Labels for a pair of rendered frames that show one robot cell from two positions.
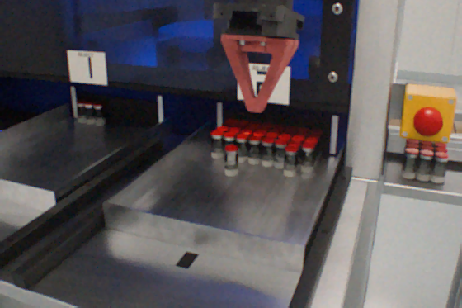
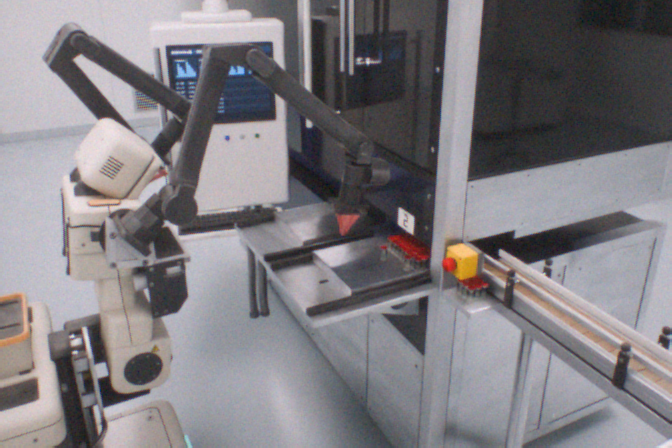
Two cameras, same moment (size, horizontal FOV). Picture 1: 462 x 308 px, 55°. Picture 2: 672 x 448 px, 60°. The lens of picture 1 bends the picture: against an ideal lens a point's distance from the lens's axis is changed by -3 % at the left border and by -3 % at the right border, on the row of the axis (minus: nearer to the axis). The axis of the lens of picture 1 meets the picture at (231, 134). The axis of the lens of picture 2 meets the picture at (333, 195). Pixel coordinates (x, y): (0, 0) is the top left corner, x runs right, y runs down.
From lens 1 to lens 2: 132 cm
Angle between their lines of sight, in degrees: 40
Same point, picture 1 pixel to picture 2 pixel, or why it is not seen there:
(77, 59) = not seen: hidden behind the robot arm
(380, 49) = (441, 222)
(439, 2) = not seen: outside the picture
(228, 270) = (330, 289)
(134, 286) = (299, 281)
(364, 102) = (435, 245)
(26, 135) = (326, 209)
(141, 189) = (337, 251)
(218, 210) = (355, 271)
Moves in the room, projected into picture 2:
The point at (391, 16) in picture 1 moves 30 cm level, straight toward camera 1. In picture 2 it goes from (444, 208) to (349, 230)
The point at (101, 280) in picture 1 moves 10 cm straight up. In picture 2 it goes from (293, 275) to (292, 246)
